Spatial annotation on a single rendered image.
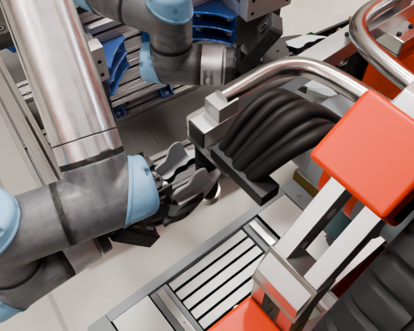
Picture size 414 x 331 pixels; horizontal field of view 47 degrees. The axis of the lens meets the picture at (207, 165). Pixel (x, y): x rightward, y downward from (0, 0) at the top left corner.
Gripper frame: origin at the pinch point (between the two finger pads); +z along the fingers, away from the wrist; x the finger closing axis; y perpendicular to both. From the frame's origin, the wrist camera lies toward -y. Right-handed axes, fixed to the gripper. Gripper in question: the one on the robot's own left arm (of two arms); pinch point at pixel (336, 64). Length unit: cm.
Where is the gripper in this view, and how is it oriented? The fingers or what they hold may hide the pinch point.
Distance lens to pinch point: 91.3
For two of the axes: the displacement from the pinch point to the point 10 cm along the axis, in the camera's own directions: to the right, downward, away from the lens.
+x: -0.5, 8.1, -5.8
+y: -0.2, 5.8, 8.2
